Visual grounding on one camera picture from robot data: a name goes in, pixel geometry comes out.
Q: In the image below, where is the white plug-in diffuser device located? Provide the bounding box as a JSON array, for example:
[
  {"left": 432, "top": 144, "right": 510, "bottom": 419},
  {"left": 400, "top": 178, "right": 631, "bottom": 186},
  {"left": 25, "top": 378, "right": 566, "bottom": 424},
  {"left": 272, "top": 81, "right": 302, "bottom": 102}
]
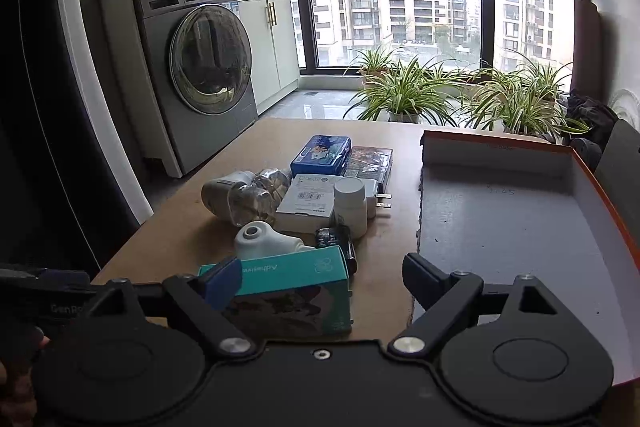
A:
[{"left": 234, "top": 221, "right": 314, "bottom": 260}]

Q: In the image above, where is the teal bandage box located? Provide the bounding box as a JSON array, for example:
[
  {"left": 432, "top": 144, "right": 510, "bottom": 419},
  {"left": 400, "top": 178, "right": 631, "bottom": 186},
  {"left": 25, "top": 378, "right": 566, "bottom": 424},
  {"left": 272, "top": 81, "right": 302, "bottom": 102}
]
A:
[{"left": 222, "top": 246, "right": 352, "bottom": 339}]

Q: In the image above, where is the black power adapter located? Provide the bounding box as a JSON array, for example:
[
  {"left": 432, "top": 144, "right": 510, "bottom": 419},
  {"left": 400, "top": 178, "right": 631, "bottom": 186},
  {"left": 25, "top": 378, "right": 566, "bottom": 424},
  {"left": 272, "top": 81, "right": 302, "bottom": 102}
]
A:
[{"left": 314, "top": 225, "right": 358, "bottom": 277}]

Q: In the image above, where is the white pill bottle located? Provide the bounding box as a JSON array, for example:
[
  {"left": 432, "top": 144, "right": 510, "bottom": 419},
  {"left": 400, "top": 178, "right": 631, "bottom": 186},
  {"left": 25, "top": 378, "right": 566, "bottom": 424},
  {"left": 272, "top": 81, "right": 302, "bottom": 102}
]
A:
[{"left": 333, "top": 178, "right": 368, "bottom": 239}]

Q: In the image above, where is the white labelled small box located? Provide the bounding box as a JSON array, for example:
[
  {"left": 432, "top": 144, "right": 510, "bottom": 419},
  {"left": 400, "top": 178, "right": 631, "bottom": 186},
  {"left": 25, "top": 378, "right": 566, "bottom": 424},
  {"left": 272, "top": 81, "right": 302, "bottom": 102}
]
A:
[{"left": 274, "top": 173, "right": 342, "bottom": 234}]

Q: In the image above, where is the red card box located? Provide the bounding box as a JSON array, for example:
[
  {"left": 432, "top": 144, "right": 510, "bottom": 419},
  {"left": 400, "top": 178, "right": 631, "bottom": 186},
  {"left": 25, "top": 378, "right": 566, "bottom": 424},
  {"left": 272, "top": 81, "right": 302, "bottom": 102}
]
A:
[{"left": 343, "top": 146, "right": 393, "bottom": 192}]

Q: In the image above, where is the blue card box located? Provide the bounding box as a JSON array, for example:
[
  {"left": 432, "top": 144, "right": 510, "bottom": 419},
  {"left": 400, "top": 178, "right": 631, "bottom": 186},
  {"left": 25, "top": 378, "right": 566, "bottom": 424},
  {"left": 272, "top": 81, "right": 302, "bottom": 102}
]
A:
[{"left": 290, "top": 134, "right": 352, "bottom": 176}]

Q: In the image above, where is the orange-rimmed cardboard box lid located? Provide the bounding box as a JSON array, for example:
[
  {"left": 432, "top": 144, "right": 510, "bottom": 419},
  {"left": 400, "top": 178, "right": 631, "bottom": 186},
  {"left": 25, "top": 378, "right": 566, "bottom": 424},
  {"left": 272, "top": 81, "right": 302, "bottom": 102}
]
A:
[{"left": 418, "top": 130, "right": 639, "bottom": 384}]

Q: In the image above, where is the front right spider plant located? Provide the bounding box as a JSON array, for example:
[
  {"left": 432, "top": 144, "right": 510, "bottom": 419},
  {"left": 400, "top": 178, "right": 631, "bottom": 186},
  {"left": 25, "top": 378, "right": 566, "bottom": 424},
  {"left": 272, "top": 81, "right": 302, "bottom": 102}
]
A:
[{"left": 461, "top": 67, "right": 589, "bottom": 144}]

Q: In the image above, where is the spider plant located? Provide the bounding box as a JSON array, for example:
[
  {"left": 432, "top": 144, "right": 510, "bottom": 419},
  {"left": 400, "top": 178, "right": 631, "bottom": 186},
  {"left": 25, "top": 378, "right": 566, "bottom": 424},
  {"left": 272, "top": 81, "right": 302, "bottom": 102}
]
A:
[
  {"left": 344, "top": 57, "right": 464, "bottom": 126},
  {"left": 513, "top": 52, "right": 573, "bottom": 102},
  {"left": 461, "top": 67, "right": 589, "bottom": 144},
  {"left": 344, "top": 46, "right": 395, "bottom": 86}
]

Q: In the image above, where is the front left spider plant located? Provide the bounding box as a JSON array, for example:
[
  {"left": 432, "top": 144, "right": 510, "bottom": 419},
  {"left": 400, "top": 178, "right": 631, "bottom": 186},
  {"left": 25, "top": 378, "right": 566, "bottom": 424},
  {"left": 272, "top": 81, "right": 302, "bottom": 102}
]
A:
[{"left": 344, "top": 57, "right": 464, "bottom": 126}]

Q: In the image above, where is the dark grey chair back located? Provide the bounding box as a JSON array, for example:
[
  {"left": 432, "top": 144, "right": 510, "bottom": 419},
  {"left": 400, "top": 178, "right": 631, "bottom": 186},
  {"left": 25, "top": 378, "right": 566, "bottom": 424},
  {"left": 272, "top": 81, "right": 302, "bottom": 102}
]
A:
[{"left": 596, "top": 119, "right": 640, "bottom": 234}]

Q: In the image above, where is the black bag on floor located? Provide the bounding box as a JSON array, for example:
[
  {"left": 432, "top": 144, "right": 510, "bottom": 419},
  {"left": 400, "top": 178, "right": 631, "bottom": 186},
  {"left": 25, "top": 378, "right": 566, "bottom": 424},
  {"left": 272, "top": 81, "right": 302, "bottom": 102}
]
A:
[{"left": 567, "top": 90, "right": 618, "bottom": 148}]

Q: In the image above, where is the back right spider plant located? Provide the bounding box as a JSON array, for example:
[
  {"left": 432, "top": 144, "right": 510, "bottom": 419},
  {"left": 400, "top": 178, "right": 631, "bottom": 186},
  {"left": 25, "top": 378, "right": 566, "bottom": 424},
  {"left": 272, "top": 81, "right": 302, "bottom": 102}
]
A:
[{"left": 513, "top": 52, "right": 573, "bottom": 102}]

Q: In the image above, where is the back left spider plant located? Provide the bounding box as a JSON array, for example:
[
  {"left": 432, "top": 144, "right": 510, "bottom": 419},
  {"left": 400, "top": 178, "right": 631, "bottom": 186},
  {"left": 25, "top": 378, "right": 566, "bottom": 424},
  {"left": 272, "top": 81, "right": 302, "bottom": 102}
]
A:
[{"left": 344, "top": 46, "right": 395, "bottom": 86}]

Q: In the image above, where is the grey front-load washing machine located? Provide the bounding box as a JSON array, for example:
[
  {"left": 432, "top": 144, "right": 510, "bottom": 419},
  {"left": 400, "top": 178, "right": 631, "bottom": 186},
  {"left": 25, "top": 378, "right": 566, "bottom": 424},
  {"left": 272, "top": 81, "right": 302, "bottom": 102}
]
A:
[{"left": 136, "top": 0, "right": 257, "bottom": 178}]

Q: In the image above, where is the brown rolled mat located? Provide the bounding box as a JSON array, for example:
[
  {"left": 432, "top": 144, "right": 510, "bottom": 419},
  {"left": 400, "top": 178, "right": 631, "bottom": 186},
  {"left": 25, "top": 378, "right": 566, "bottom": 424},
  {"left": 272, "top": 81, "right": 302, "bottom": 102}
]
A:
[{"left": 572, "top": 0, "right": 602, "bottom": 100}]

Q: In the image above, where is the white round fan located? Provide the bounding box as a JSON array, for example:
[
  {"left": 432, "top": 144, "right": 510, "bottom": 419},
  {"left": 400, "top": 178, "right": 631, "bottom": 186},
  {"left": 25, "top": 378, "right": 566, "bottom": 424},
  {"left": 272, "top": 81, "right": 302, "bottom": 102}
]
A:
[{"left": 610, "top": 89, "right": 640, "bottom": 131}]

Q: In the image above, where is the white cabinet with countertop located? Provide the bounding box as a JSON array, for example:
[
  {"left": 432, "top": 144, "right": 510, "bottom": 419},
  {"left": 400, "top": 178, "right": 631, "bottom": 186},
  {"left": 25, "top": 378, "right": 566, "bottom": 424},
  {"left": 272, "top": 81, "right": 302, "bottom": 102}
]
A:
[{"left": 99, "top": 0, "right": 299, "bottom": 176}]

